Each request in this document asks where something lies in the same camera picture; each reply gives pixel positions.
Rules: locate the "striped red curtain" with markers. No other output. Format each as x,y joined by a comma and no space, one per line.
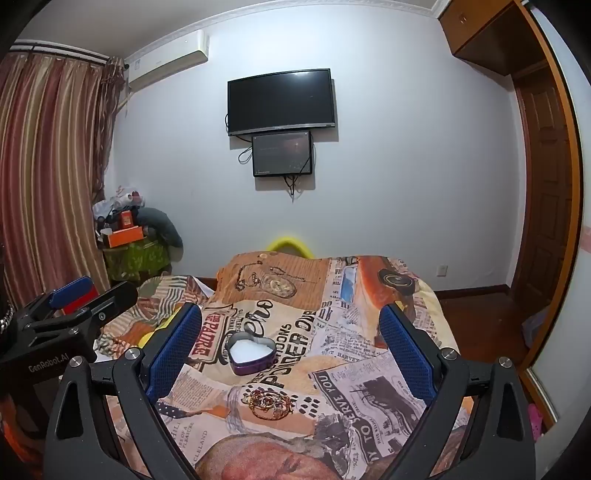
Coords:
46,161

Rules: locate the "white curtain rail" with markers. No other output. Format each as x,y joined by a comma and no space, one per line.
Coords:
60,50

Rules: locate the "wooden overhead cabinet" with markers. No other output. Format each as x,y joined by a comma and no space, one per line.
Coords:
480,27

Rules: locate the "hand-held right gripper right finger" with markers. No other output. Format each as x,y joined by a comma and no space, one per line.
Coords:
406,355

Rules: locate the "black wall television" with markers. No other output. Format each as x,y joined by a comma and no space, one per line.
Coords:
281,101

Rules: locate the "white wall socket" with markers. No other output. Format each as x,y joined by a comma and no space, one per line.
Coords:
442,270

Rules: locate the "newspaper print blanket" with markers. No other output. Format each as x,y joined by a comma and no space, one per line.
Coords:
295,323

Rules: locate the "blue plastic bag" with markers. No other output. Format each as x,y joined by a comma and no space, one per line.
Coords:
536,327

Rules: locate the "pink slippers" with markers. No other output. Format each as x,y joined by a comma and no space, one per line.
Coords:
536,422

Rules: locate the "white plastic bags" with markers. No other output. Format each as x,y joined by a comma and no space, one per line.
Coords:
111,205

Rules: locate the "striped orange blanket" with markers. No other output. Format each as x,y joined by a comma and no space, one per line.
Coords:
154,288

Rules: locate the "long orange box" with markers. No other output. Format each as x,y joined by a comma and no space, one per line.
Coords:
123,235

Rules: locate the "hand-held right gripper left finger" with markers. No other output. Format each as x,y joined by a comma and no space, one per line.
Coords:
176,353

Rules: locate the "yellow pillow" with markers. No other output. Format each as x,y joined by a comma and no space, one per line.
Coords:
291,242

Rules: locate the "small orange box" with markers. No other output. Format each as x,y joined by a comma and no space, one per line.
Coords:
127,219

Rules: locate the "green patterned cloth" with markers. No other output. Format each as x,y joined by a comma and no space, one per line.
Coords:
134,258

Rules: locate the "yellow towel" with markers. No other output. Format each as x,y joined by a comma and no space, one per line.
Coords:
148,339

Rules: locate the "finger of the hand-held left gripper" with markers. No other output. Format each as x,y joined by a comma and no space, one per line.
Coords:
69,288
108,304

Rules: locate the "purple heart-shaped tin box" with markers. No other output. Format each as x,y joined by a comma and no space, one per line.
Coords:
249,367

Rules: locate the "white air conditioner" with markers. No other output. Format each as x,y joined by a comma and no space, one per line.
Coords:
166,60

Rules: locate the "brown wooden door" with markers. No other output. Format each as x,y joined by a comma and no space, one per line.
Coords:
540,184

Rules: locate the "small black wall monitor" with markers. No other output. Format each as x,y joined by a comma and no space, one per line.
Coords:
282,154

